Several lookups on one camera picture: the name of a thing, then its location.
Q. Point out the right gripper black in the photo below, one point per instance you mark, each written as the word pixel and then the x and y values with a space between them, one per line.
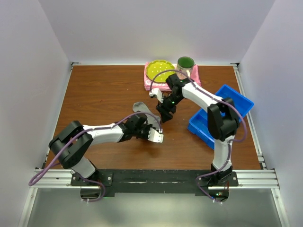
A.
pixel 164 110

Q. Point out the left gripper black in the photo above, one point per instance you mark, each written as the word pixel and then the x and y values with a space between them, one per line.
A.
pixel 147 128

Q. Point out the grey sock black stripes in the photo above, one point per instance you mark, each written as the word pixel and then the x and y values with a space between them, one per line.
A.
pixel 152 119

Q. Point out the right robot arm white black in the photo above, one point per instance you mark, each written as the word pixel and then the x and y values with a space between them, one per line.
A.
pixel 222 121

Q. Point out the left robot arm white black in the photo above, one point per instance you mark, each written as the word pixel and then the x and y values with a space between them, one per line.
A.
pixel 73 156

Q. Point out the yellow-green dotted plate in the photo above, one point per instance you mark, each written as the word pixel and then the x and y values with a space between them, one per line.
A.
pixel 157 66

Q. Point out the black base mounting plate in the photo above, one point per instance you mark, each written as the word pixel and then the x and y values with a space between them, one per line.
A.
pixel 109 182

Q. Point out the cream mug green inside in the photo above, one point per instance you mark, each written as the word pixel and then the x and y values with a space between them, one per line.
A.
pixel 184 64

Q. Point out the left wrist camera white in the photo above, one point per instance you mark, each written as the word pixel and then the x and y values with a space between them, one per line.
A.
pixel 155 136

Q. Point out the aluminium frame rail front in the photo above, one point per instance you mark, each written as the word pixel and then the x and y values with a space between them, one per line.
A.
pixel 53 179

